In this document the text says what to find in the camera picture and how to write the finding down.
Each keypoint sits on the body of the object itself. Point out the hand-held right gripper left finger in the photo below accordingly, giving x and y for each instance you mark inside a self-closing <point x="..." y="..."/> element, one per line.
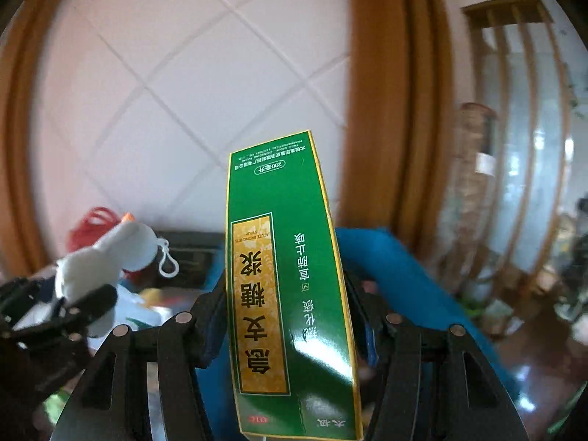
<point x="211" y="328"/>

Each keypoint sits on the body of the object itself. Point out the rolled patterned carpet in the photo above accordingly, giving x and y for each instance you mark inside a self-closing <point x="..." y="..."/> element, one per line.
<point x="475" y="183"/>

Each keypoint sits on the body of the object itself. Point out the blue plastic crate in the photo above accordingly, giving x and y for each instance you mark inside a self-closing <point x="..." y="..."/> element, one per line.
<point x="413" y="275"/>

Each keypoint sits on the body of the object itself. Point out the wooden door frame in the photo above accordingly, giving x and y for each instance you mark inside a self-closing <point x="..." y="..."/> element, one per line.
<point x="390" y="101"/>

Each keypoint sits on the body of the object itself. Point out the frosted glass wooden partition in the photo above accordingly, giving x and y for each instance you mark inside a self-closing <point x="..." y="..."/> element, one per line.
<point x="519" y="138"/>

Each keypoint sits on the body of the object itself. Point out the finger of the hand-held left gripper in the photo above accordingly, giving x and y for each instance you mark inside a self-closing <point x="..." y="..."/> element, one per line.
<point x="89" y="305"/>
<point x="20" y="291"/>

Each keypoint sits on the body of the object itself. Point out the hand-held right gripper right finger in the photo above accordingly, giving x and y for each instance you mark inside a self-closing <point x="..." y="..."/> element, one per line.
<point x="367" y="337"/>

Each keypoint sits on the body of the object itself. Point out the pile of household clutter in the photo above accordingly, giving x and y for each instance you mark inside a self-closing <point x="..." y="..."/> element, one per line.
<point x="569" y="275"/>

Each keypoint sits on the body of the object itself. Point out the red plastic toy suitcase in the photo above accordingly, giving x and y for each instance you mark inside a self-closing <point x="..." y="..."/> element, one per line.
<point x="92" y="227"/>

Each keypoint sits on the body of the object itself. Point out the green medicine box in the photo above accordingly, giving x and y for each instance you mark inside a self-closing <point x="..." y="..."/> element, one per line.
<point x="285" y="285"/>

